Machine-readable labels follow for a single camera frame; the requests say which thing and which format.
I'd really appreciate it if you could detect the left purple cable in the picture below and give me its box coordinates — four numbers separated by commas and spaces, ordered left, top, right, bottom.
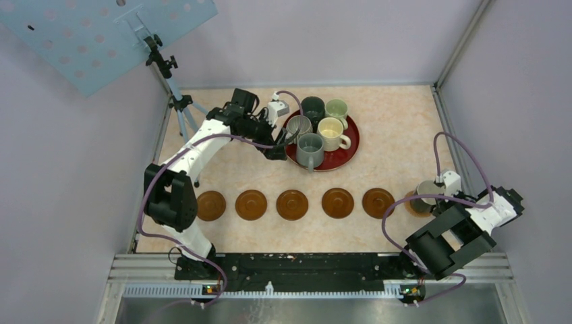
136, 90, 306, 309

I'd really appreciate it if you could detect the grey blue mug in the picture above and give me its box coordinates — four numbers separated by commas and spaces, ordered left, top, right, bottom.
295, 133, 324, 172

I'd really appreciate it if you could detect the dark green cup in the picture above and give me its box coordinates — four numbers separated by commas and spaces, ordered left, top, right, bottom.
302, 96, 325, 132

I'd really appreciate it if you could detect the blue perforated board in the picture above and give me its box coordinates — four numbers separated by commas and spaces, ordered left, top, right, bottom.
1, 0, 218, 97

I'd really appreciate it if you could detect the cream yellow mug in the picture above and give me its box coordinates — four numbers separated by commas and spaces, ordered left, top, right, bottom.
317, 117, 351, 152

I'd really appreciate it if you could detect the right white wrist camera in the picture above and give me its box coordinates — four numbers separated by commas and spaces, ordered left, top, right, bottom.
435, 169, 461, 196

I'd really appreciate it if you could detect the striped white grey cup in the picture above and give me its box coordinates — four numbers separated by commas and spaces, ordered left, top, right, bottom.
286, 115, 313, 144

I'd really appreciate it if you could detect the brown wooden coaster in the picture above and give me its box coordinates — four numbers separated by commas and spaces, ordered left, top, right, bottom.
235, 190, 268, 221
321, 188, 354, 219
197, 190, 226, 221
276, 190, 309, 221
362, 188, 395, 219

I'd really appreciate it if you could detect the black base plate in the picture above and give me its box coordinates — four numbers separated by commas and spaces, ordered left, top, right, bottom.
174, 252, 429, 293

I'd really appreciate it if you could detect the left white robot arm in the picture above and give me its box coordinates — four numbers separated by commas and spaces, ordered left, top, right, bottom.
140, 88, 293, 279

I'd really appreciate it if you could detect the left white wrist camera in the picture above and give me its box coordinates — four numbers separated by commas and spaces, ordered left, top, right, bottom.
266, 92, 289, 127

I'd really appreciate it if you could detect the aluminium frame rail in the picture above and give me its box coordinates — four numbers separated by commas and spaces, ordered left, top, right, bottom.
97, 252, 531, 323

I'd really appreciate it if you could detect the black cup white inside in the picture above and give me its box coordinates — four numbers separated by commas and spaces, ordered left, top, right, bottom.
409, 180, 445, 214

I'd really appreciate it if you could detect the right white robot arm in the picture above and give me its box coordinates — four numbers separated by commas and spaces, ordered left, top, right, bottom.
395, 187, 525, 280

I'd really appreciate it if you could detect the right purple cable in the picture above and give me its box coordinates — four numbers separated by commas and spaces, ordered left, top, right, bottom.
380, 131, 495, 308

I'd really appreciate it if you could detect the light green cup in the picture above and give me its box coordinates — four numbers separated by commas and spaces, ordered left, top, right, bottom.
324, 99, 349, 130

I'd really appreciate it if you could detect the light woven coaster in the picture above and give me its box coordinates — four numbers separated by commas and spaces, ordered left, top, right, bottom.
404, 199, 435, 218

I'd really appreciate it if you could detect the purple cable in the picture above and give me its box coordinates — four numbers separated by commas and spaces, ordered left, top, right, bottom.
136, 90, 306, 309
380, 131, 495, 308

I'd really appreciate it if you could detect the light blue tripod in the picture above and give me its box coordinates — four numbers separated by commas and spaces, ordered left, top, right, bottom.
142, 34, 211, 189

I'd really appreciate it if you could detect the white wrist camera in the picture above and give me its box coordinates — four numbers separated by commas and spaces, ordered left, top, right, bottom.
435, 169, 461, 196
266, 92, 289, 127

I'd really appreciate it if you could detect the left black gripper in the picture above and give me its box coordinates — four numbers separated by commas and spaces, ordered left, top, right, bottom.
238, 109, 287, 160

